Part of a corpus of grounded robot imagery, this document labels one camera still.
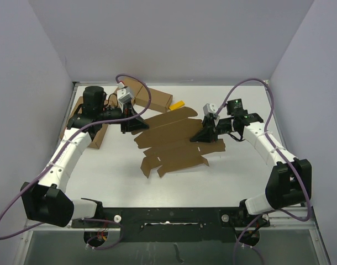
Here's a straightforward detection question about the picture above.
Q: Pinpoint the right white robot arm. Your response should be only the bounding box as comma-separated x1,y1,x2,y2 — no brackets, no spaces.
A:
190,99,312,226

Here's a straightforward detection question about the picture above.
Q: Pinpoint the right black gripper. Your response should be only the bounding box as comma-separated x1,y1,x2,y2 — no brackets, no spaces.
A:
189,116,234,144

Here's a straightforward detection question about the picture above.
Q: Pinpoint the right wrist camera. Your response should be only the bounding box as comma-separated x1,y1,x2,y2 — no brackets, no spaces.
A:
203,103,219,119

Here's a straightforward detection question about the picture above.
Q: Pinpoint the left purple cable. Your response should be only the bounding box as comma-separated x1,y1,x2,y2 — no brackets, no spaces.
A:
0,73,152,240

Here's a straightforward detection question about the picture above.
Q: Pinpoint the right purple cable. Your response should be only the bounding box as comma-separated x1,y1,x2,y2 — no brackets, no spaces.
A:
212,78,314,265

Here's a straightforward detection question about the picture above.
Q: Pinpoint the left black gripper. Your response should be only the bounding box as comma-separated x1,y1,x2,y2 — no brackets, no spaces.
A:
98,99,149,134

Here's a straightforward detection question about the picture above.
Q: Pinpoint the large folded cardboard box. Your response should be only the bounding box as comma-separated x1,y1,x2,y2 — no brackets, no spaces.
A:
60,96,110,150

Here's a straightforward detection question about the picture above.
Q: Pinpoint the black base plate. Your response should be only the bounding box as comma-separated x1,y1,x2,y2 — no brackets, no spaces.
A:
71,207,270,243

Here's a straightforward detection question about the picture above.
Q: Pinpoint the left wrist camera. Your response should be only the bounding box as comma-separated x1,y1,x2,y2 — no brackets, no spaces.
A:
117,87,135,105

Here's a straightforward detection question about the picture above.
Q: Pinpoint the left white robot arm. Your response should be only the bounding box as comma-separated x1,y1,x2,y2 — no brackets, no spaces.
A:
22,82,149,227

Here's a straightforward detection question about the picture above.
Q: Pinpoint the square folded cardboard box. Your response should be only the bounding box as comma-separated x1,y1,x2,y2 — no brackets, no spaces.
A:
113,77,144,105

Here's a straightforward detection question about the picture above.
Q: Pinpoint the yellow rectangular block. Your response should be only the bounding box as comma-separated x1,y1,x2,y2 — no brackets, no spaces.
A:
169,100,185,111

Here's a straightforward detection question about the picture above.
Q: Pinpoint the long folded cardboard box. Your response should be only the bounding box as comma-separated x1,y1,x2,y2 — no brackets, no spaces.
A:
135,87,173,113

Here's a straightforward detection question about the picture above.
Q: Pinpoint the purple cable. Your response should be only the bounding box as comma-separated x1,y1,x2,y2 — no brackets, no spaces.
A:
212,78,314,265
0,73,152,240

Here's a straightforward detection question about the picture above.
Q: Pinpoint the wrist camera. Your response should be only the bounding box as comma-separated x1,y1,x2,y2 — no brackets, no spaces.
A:
203,103,219,119
117,87,135,105

